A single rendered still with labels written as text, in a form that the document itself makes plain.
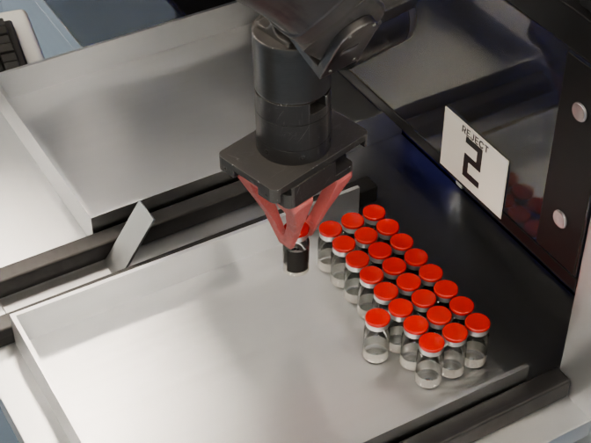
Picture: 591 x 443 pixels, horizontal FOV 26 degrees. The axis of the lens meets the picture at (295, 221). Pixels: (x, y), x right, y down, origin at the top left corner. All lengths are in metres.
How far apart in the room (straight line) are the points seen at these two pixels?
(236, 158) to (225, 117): 0.37
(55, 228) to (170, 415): 0.26
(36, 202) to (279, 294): 0.27
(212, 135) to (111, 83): 0.15
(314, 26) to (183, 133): 0.52
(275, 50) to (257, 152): 0.10
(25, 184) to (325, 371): 0.38
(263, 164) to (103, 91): 0.45
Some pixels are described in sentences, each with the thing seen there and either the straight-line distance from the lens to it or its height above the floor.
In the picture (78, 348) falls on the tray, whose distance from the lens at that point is 1.10.
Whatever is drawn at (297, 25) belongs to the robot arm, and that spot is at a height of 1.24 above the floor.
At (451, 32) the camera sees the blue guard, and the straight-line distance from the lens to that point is 1.03.
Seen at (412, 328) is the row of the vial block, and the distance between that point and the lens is 1.04.
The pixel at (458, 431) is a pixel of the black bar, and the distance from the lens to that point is 1.01.
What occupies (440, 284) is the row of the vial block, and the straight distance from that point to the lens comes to 1.08.
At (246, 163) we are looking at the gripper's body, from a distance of 0.96.
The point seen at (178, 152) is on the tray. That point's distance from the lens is 1.29.
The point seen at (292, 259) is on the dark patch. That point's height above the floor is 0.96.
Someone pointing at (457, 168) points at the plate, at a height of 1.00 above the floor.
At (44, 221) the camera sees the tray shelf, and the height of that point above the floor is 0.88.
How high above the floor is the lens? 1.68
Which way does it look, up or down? 41 degrees down
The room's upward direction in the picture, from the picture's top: straight up
